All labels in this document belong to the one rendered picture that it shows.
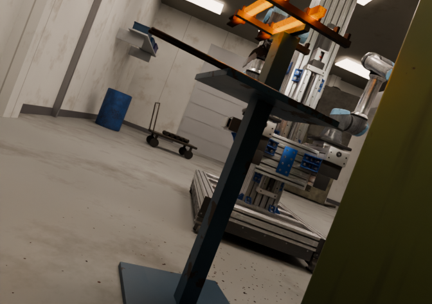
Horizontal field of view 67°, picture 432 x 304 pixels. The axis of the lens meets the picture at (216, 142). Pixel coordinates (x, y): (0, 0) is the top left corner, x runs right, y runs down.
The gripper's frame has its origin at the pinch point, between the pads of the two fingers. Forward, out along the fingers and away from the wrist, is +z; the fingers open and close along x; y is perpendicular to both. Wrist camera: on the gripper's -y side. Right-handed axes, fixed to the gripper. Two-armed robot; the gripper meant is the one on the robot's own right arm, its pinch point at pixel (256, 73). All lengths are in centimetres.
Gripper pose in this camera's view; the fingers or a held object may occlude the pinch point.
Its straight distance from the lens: 166.5
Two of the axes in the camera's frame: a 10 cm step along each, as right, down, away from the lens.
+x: -9.3, -3.6, -1.1
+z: -3.6, 9.3, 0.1
